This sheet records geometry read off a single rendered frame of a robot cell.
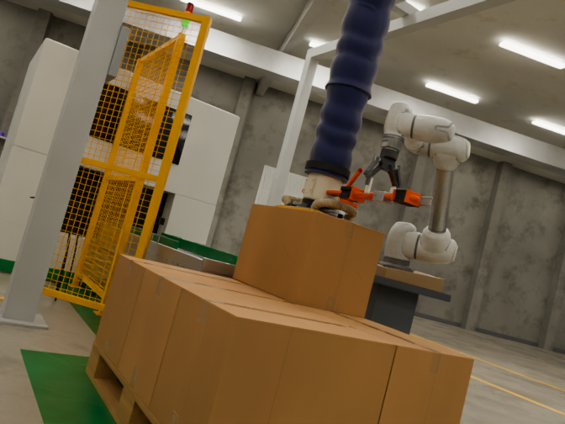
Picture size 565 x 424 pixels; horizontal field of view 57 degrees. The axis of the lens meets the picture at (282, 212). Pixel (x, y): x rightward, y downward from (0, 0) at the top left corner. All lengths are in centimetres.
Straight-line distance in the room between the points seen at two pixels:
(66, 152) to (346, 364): 211
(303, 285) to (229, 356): 88
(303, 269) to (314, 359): 72
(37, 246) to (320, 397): 203
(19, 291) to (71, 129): 94
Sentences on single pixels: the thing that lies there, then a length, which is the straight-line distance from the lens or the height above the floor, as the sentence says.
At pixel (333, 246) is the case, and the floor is 82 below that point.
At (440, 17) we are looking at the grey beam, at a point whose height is 310.
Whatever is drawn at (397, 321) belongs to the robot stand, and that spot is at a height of 53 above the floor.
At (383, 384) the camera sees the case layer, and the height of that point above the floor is 41.
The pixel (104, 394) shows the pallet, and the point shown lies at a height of 2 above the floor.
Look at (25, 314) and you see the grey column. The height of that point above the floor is 5.
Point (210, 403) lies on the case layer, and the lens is 146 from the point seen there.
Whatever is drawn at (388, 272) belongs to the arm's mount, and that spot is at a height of 78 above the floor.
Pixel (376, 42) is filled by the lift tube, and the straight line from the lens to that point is 273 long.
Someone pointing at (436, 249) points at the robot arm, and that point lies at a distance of 304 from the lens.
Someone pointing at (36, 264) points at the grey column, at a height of 33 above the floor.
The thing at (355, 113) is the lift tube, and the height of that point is 148.
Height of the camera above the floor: 73
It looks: 5 degrees up
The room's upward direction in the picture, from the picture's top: 15 degrees clockwise
